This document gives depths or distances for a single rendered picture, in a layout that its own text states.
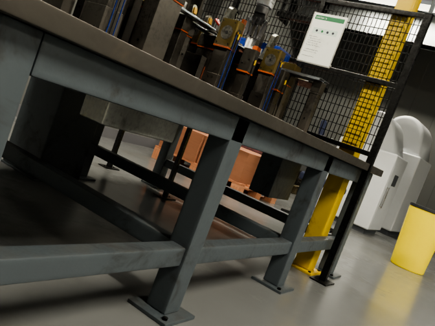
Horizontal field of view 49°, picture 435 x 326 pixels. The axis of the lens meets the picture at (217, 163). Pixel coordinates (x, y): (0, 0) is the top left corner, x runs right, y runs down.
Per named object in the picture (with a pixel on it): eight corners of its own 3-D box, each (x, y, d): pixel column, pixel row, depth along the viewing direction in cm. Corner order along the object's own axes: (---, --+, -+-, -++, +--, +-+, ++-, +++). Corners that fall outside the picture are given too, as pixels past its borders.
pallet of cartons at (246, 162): (280, 207, 521) (295, 168, 517) (226, 196, 450) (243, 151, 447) (201, 169, 607) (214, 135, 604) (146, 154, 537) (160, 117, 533)
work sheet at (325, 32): (329, 68, 276) (349, 17, 274) (296, 60, 289) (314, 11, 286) (330, 69, 278) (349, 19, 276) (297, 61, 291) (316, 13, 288)
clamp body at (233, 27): (214, 101, 197) (244, 21, 194) (193, 94, 203) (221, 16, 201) (223, 105, 202) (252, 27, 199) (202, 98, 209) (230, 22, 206)
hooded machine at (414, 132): (335, 213, 682) (379, 105, 669) (351, 215, 743) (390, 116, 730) (391, 237, 637) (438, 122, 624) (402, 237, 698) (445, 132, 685)
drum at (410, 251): (428, 274, 434) (452, 217, 430) (424, 279, 402) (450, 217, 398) (390, 257, 451) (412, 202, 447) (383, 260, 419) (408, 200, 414)
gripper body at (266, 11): (253, 2, 242) (246, 20, 242) (267, 5, 237) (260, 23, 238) (260, 8, 248) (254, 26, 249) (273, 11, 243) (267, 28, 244)
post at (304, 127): (301, 136, 235) (322, 81, 233) (292, 134, 238) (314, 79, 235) (305, 138, 239) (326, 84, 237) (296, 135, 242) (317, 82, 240)
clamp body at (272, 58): (259, 121, 224) (286, 51, 221) (239, 114, 231) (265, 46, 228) (266, 123, 229) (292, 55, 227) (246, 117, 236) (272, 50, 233)
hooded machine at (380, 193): (379, 235, 612) (422, 129, 600) (368, 236, 555) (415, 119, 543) (325, 211, 649) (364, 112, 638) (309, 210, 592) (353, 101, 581)
